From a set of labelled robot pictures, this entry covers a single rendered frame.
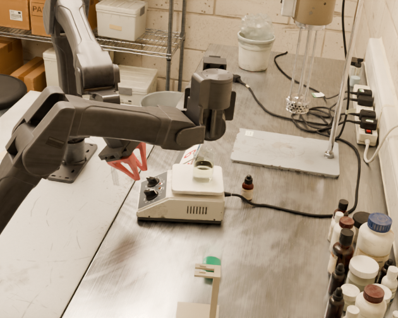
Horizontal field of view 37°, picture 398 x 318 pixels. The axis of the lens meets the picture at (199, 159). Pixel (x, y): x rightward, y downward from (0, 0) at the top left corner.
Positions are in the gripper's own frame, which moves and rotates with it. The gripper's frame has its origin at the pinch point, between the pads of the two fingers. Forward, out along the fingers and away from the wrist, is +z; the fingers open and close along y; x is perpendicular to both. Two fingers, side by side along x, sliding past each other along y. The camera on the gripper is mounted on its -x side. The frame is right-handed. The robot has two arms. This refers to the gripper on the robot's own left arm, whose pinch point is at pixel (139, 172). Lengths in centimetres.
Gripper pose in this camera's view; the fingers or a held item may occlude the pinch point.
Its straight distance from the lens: 134.9
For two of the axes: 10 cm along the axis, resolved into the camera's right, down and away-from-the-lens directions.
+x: -8.0, 1.3, 5.8
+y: 4.0, -6.0, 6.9
